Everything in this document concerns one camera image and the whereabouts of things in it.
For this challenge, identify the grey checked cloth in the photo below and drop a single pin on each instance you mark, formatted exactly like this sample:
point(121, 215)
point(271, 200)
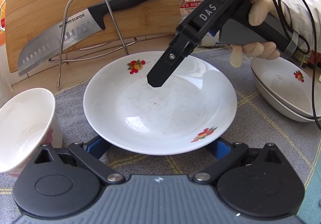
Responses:
point(250, 126)

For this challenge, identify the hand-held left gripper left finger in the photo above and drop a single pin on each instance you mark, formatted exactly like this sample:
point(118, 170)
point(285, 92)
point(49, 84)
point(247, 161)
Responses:
point(96, 147)

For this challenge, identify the person's right hand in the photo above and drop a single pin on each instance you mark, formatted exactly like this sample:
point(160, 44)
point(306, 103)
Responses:
point(263, 6)

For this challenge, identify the person's right forearm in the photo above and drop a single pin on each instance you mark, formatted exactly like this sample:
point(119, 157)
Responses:
point(311, 16)

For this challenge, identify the white pink floral bowl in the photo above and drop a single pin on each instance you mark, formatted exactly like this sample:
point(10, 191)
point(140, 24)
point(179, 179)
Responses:
point(22, 123)

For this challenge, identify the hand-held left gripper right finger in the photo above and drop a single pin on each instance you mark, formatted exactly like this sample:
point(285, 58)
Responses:
point(219, 150)

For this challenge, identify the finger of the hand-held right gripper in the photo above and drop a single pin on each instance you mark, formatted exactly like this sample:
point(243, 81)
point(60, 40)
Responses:
point(163, 68)

